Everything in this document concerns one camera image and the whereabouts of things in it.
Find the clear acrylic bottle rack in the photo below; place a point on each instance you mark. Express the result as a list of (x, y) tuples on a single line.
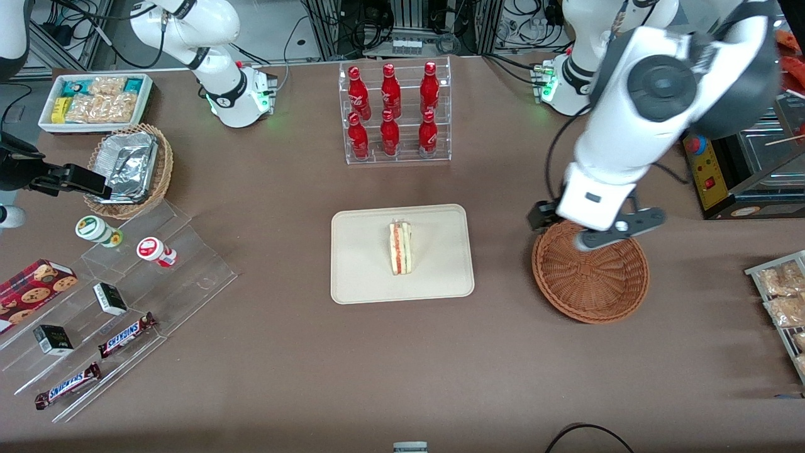
[(409, 157)]

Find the aluminium frame equipment rack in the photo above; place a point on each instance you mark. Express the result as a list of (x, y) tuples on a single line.
[(409, 25)]

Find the red cola bottle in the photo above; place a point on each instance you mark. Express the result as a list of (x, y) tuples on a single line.
[(390, 91), (427, 137), (358, 139), (358, 94), (390, 137), (429, 88)]

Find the yellow snack packet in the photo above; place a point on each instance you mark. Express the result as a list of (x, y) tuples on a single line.
[(60, 110)]

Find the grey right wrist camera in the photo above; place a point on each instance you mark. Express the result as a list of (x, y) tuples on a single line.
[(11, 216)]

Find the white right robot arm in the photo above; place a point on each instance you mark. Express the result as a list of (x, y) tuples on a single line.
[(214, 25)]

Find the beige plastic serving tray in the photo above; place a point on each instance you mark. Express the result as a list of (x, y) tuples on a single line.
[(365, 255)]

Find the tray of packaged snacks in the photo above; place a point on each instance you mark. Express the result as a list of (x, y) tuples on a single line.
[(758, 269)]

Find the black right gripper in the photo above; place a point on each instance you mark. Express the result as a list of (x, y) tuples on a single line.
[(17, 168)]

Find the red lid yogurt cup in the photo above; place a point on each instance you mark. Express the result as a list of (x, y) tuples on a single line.
[(151, 248)]

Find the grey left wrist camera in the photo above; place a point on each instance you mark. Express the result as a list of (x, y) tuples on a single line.
[(629, 225)]

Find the brown round wicker basket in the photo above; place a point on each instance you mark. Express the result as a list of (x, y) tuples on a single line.
[(591, 283)]

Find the small clear cracker bag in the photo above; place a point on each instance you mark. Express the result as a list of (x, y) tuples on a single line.
[(107, 85)]

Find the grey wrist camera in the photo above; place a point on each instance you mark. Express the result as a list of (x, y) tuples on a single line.
[(629, 225), (11, 216)]

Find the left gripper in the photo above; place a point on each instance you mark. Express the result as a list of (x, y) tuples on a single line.
[(539, 216)]

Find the large clear cracker bag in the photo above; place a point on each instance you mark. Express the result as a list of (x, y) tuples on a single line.
[(104, 108)]

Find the clear pastry bag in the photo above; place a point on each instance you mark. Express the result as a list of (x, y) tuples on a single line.
[(786, 311), (800, 341), (783, 280), (801, 363)]

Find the snickers chocolate bar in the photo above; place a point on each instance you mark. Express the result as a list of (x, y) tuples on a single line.
[(68, 385), (126, 335)]

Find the black food warmer machine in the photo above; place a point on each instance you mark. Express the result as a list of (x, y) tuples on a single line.
[(710, 170)]

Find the aluminium foil container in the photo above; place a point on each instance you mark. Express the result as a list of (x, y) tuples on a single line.
[(129, 163)]

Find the small black box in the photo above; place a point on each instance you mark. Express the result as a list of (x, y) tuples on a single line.
[(110, 299), (53, 340)]

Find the triangular sandwich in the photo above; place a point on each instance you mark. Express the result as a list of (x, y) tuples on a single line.
[(400, 248)]

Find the teal snack packet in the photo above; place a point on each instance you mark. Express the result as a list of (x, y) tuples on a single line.
[(133, 85), (72, 88)]

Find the light wicker basket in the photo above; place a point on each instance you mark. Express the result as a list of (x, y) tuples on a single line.
[(160, 173)]

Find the clear acrylic stepped stand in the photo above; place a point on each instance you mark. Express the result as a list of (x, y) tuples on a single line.
[(188, 277)]

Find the white rectangular snack bin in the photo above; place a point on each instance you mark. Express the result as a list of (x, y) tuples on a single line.
[(47, 123)]

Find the red chocolate cookie box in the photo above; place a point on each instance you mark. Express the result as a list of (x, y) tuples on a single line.
[(31, 292)]

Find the small grey device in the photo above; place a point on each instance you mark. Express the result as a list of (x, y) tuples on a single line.
[(410, 447)]

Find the green lid yogurt cup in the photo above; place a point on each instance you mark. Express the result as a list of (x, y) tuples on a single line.
[(93, 228)]

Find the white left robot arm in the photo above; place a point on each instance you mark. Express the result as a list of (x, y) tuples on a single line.
[(629, 126)]

